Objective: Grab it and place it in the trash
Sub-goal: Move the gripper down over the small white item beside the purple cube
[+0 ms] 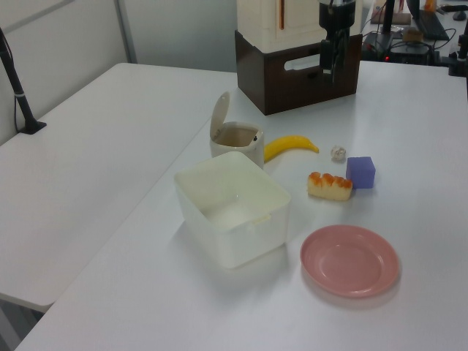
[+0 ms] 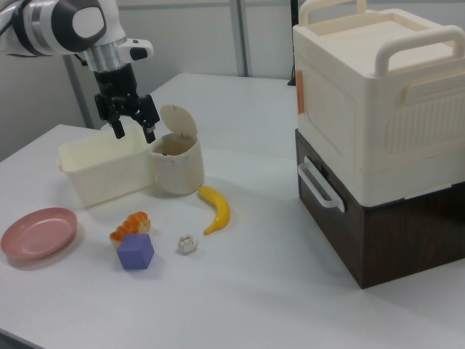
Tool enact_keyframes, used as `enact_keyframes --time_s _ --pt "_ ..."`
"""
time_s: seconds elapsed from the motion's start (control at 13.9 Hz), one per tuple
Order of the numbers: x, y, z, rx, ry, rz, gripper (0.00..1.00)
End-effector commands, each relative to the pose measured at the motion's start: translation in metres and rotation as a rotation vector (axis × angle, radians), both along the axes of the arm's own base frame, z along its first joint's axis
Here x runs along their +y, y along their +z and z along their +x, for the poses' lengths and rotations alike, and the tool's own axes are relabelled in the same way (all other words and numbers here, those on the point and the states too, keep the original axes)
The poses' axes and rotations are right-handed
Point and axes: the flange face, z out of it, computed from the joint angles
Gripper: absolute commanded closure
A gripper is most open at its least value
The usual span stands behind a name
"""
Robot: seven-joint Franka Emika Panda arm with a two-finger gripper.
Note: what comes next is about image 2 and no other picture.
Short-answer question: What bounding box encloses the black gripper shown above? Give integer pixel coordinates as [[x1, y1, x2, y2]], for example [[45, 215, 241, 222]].
[[93, 63, 161, 144]]

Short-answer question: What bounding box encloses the small cream trash can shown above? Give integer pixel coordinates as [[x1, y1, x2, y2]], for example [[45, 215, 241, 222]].
[[149, 104, 206, 197]]

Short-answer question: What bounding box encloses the cream rectangular plastic bin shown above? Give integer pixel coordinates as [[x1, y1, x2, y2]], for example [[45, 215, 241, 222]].
[[57, 124, 154, 209]]

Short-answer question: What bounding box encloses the orange toy croissant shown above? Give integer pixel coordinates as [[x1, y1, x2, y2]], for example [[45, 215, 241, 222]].
[[109, 211, 153, 250]]

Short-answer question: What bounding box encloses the yellow toy banana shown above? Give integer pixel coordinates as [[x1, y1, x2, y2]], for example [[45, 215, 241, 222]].
[[197, 185, 232, 236]]

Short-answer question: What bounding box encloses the purple cube block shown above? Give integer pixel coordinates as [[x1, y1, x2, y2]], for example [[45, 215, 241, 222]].
[[117, 233, 156, 272]]

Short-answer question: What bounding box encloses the crumpled white paper ball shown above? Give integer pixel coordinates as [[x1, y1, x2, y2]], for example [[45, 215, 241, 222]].
[[177, 234, 199, 255]]

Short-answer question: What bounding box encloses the pink plastic plate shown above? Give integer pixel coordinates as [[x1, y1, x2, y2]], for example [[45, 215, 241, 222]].
[[0, 206, 79, 260]]

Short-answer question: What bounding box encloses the cream plastic storage box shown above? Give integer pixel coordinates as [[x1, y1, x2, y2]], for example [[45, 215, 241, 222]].
[[292, 0, 465, 209]]

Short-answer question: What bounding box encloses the dark brown wooden drawer box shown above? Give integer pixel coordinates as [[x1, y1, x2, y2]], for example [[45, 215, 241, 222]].
[[294, 129, 465, 290]]

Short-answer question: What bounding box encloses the black cable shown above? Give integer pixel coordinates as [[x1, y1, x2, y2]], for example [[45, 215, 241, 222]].
[[287, 0, 301, 87]]

